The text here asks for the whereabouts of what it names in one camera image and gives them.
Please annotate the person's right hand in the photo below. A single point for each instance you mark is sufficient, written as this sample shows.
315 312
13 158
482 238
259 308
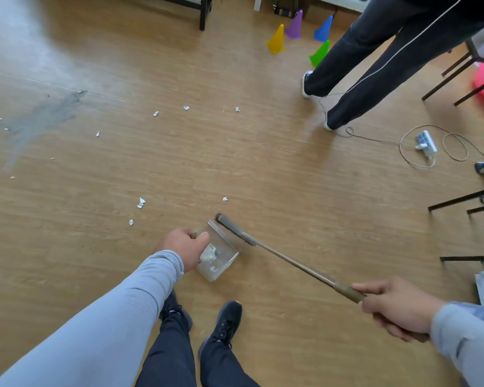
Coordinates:
403 308

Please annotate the yellow cone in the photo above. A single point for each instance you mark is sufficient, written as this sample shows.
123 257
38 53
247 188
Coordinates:
276 42

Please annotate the small black metal frame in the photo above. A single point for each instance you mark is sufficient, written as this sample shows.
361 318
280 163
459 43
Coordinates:
285 12

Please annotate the purple cone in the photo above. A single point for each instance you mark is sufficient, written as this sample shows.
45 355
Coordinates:
294 28

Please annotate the black right shoe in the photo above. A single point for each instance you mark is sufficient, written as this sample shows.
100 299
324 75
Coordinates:
226 322

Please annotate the person's left forearm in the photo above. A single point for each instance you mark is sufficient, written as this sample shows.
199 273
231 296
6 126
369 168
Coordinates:
105 330

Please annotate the person's leg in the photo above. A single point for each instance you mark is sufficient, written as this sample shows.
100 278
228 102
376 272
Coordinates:
169 354
222 366

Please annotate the black left shoe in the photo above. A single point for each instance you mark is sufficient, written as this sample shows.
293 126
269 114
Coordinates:
173 310

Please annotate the person's left leg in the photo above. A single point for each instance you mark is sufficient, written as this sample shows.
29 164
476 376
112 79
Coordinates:
169 354

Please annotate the clear plastic dustpan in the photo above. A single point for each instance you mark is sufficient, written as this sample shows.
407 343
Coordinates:
220 270

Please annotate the black shoe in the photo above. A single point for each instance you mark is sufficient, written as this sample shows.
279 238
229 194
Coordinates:
226 322
173 310

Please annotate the person's right leg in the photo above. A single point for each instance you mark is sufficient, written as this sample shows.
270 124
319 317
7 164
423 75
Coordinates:
222 366

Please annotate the person's left hand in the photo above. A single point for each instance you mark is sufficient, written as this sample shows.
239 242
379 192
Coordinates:
183 247

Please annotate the blue cone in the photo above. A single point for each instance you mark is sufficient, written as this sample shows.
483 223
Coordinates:
324 32

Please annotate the green cone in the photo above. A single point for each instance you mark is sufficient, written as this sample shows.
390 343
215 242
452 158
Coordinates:
319 56

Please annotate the black metal chair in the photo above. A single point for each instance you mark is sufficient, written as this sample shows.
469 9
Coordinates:
447 80

